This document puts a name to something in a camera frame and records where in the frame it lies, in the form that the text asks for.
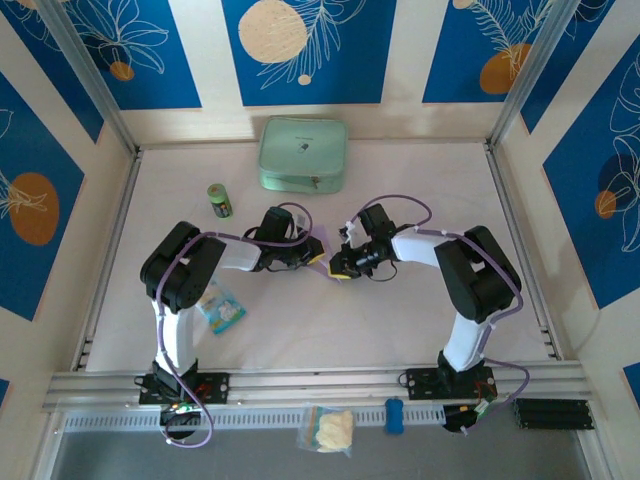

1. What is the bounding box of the small green can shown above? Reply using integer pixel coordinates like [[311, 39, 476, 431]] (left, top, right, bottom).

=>
[[207, 182, 235, 220]]

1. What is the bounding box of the mint green zip pouch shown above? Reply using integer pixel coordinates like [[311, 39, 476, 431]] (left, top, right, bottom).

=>
[[257, 116, 350, 196]]

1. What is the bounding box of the blue white snack packet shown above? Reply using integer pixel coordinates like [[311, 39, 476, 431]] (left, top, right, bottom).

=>
[[195, 279, 248, 336]]

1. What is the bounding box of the small blue block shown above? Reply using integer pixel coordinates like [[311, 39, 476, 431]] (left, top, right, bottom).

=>
[[384, 396, 406, 435]]

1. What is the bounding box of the clear bag of crackers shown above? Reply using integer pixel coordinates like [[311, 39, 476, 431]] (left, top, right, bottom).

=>
[[295, 403, 356, 457]]

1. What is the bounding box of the grey metal panel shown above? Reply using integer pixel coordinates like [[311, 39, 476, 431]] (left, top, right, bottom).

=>
[[49, 428, 601, 480]]

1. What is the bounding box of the black ribbed block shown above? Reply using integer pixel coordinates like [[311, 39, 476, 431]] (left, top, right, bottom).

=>
[[513, 397, 596, 431]]

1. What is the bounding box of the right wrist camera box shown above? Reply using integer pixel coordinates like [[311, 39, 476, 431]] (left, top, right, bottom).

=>
[[339, 219, 362, 249]]

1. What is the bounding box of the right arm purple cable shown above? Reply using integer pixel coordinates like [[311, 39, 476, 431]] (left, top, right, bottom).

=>
[[344, 195, 531, 437]]

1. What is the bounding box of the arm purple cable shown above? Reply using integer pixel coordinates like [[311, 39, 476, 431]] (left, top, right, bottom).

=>
[[344, 195, 531, 437], [155, 201, 315, 451]]

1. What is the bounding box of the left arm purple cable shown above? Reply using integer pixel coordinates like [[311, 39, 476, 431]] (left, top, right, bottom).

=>
[[155, 201, 315, 451]]

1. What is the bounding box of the aluminium mounting rail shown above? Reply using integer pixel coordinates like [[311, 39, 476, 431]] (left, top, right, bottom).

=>
[[42, 360, 594, 414]]

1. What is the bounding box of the aluminium table side rail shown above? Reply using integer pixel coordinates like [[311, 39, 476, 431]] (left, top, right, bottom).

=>
[[72, 149, 144, 372], [484, 142, 564, 362]]

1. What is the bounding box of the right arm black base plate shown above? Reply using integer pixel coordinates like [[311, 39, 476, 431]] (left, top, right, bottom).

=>
[[399, 367, 499, 401]]

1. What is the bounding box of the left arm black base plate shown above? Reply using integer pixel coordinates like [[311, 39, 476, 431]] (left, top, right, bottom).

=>
[[138, 372, 231, 406]]

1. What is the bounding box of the slotted grey cable duct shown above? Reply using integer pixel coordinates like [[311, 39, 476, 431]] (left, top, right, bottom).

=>
[[62, 403, 519, 434]]

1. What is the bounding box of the aluminium frame post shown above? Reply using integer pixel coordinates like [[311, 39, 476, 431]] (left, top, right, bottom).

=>
[[37, 0, 142, 157], [487, 0, 584, 149]]

